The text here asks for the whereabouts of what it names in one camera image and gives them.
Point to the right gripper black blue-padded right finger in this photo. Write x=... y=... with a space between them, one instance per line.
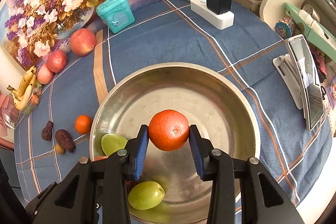
x=262 y=199

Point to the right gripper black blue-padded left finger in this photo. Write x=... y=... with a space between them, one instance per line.
x=96 y=190

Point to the green jujube fruit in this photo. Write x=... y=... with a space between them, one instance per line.
x=111 y=143

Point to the large orange tangerine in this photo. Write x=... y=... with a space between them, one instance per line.
x=168 y=130

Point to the small brown longan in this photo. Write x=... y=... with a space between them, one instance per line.
x=59 y=150

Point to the large dried red date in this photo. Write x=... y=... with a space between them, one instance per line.
x=65 y=141

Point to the blue plaid tablecloth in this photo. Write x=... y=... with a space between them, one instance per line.
x=168 y=31

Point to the small orange tangerine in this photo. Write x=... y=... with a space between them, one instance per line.
x=83 y=124

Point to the small dried red date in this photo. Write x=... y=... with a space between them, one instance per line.
x=47 y=131

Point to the round steel bowl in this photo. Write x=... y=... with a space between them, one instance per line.
x=214 y=104

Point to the bunch of yellow bananas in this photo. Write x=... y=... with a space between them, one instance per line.
x=21 y=95

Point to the pale pink apple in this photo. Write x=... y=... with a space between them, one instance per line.
x=45 y=75

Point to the middle red apple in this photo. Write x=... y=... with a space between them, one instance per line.
x=57 y=61

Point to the white phone stand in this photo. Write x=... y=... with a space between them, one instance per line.
x=285 y=68

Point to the smartphone on stand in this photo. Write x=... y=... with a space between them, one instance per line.
x=307 y=77

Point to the large red apple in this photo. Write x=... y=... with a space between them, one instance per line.
x=82 y=42

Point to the teal plastic box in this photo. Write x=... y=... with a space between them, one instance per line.
x=116 y=14

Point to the green tray with bottles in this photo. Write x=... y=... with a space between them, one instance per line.
x=313 y=31

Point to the white power strip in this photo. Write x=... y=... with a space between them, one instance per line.
x=221 y=21

